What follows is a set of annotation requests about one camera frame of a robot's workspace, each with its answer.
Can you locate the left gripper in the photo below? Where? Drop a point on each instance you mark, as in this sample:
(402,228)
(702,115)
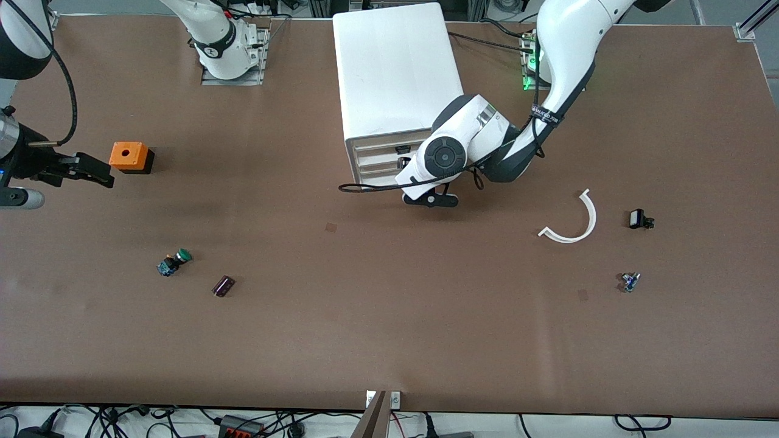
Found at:
(404,162)

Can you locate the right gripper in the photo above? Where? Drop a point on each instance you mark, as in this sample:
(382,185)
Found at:
(30,161)

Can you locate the white plastic drawer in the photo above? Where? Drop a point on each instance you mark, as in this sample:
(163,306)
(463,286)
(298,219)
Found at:
(377,180)
(377,168)
(377,157)
(377,143)

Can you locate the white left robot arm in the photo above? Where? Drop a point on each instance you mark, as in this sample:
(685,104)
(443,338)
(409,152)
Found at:
(566,36)

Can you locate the white drawer cabinet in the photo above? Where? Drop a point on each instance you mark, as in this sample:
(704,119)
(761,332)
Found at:
(389,67)

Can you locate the green push button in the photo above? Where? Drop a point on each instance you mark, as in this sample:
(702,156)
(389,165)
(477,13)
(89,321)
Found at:
(173,263)

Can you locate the orange box with hole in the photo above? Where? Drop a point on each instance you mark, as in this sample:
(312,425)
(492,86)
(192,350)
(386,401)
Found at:
(125,155)

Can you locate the small purple component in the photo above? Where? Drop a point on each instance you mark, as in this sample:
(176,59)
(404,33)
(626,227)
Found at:
(223,286)

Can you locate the white curved plastic strip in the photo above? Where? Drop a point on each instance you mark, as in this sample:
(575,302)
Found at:
(592,216)

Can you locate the small blue component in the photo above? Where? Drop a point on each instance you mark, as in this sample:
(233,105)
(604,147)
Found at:
(630,281)

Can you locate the black power adapter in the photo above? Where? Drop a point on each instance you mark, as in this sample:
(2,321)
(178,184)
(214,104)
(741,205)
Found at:
(39,433)

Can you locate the black plug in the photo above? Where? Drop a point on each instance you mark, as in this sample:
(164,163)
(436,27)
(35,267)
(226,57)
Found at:
(431,429)

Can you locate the black orange power strip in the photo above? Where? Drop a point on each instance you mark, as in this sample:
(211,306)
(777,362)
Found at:
(240,429)

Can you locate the aluminium corner profile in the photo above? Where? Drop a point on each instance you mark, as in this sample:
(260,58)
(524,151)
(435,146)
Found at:
(745,30)

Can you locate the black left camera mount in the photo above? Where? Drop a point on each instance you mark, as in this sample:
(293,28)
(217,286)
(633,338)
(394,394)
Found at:
(435,201)

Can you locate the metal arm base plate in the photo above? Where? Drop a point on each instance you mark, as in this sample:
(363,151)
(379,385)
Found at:
(528,61)
(258,76)

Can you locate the black white switch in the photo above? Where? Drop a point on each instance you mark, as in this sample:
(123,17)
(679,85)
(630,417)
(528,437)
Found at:
(637,219)

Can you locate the white table bracket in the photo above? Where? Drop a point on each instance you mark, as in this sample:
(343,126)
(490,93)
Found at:
(395,399)

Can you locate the wooden post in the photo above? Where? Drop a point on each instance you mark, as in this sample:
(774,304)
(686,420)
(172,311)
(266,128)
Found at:
(372,423)

